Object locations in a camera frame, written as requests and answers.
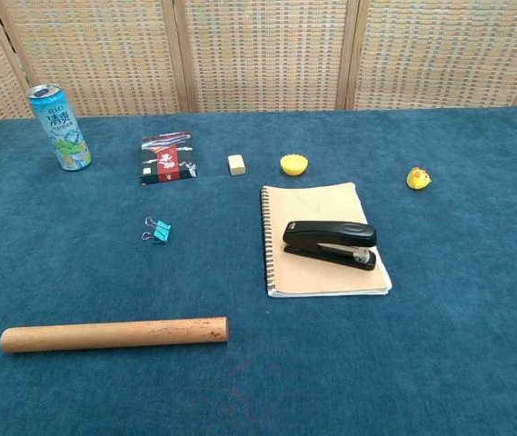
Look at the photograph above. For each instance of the yellow toy duck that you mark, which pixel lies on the yellow toy duck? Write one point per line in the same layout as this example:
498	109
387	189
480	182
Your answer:
418	179

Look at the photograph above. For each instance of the black red card box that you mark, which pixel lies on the black red card box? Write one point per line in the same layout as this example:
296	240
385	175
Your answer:
167	159

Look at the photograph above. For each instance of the blue carpet table cover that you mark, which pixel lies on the blue carpet table cover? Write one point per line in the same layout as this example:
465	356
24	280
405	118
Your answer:
103	272

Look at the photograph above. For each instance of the yellow spiral notebook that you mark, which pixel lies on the yellow spiral notebook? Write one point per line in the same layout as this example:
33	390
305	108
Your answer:
312	200

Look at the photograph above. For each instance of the wooden rolling pin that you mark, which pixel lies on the wooden rolling pin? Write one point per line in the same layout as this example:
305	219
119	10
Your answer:
112	335

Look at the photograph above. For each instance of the teal binder clip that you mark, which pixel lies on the teal binder clip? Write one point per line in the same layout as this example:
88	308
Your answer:
162	231

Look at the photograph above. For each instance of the black stapler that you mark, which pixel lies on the black stapler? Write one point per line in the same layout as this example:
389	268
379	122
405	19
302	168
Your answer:
331	234

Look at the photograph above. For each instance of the light blue drink can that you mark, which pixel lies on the light blue drink can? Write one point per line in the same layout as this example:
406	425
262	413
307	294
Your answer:
60	131

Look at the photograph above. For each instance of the small yellow fluted cup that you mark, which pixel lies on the small yellow fluted cup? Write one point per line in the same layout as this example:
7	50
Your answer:
293	165

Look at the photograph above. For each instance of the cream white eraser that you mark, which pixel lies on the cream white eraser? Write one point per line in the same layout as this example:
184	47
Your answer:
236	165

